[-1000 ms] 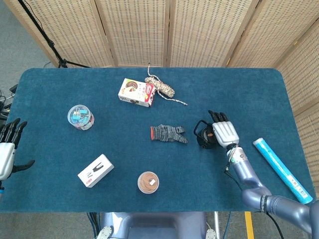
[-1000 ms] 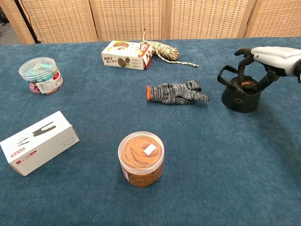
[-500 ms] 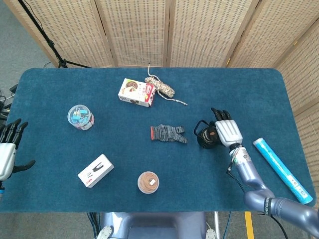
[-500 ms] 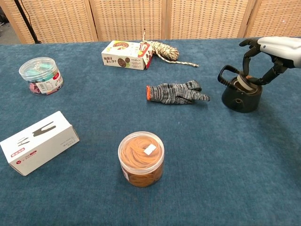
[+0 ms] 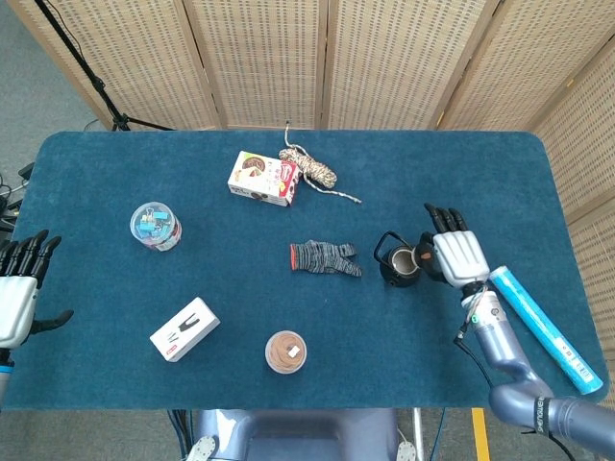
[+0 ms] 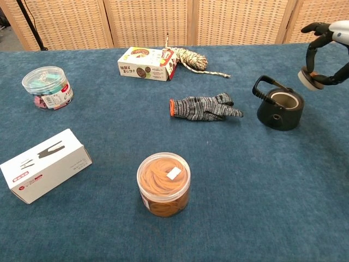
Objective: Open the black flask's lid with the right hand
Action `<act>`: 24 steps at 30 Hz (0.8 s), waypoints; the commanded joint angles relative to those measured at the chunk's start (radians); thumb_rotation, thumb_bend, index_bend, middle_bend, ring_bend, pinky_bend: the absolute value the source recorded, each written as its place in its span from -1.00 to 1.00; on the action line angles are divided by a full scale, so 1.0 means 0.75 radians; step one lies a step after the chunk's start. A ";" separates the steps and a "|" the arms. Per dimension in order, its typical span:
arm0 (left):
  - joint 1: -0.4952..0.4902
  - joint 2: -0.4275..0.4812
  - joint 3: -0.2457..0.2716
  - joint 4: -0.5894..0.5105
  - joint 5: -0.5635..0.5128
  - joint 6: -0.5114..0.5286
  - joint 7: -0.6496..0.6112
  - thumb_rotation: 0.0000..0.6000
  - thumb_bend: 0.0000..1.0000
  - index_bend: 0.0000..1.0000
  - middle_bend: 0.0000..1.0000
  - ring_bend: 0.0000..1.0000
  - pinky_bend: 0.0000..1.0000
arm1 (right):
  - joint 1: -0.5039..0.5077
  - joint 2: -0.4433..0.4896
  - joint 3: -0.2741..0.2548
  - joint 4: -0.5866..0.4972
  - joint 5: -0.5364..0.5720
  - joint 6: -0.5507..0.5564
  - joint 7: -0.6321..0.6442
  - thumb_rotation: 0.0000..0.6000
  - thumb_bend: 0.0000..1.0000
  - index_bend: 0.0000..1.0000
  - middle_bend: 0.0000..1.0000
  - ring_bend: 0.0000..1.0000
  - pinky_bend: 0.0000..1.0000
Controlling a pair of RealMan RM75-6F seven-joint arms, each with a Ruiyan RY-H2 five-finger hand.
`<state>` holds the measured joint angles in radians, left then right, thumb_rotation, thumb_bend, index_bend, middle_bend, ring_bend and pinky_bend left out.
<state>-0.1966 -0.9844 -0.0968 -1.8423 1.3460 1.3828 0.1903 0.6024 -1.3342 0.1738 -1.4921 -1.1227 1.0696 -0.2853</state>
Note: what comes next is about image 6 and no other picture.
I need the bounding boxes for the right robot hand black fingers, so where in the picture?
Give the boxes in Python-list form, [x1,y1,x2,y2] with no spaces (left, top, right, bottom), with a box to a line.
[301,20,349,86]

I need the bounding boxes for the round white lid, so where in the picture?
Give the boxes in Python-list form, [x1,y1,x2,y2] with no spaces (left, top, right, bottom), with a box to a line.
[297,67,326,91]

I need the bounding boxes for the grey striped knit glove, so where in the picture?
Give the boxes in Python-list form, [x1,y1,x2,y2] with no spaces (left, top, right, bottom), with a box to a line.
[169,92,244,122]

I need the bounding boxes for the blue table cloth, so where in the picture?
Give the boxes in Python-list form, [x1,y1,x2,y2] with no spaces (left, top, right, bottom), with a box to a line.
[0,43,349,262]

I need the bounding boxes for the wooden woven folding screen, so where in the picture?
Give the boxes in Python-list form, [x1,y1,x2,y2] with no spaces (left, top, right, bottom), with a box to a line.
[0,0,349,51]

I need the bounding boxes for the white cookie box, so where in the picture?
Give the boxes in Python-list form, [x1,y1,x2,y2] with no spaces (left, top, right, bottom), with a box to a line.
[117,46,178,82]

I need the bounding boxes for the clear jar of rubber bands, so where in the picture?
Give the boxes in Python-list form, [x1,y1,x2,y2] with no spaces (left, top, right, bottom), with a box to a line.
[136,152,192,218]

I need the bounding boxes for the clear jar of binder clips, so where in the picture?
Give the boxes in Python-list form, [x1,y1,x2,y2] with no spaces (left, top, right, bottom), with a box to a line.
[21,65,75,111]

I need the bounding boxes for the black tripod stand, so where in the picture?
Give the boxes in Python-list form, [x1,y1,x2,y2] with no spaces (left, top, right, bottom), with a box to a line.
[15,0,49,51]

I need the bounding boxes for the white cardboard box black print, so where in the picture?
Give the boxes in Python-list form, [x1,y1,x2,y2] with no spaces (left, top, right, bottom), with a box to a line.
[0,128,93,205]

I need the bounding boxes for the black toy kettle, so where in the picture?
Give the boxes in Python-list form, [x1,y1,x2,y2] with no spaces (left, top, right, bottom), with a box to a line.
[252,75,305,132]

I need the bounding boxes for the coiled speckled rope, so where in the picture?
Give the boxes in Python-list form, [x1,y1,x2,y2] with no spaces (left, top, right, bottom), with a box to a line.
[163,32,231,79]

